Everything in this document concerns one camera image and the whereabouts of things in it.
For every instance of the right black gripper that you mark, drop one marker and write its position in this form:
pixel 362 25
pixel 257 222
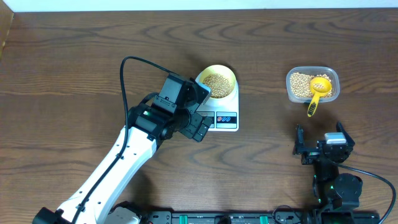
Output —
pixel 299 144

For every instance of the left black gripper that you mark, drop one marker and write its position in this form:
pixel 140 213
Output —
pixel 195 119

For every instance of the yellow measuring scoop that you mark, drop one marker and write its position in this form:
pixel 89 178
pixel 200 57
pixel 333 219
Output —
pixel 317 94

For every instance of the pale yellow plastic bowl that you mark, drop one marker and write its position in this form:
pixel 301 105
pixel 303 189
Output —
pixel 223 70

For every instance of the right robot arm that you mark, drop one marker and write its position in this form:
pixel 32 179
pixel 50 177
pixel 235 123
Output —
pixel 336 192

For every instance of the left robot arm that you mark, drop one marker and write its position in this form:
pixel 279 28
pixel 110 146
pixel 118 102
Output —
pixel 147 126

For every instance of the white digital kitchen scale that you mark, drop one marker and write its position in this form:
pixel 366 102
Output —
pixel 225 114

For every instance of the soybeans in yellow bowl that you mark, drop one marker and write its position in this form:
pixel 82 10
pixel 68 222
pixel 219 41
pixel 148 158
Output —
pixel 220 86

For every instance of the soybeans in yellow scoop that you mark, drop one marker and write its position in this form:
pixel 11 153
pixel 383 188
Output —
pixel 318 86

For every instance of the pile of soybeans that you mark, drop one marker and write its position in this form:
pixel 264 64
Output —
pixel 300 84

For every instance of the clear plastic container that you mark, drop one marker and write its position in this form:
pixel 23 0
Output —
pixel 313 70

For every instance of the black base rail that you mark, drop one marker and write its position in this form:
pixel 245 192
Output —
pixel 125 213

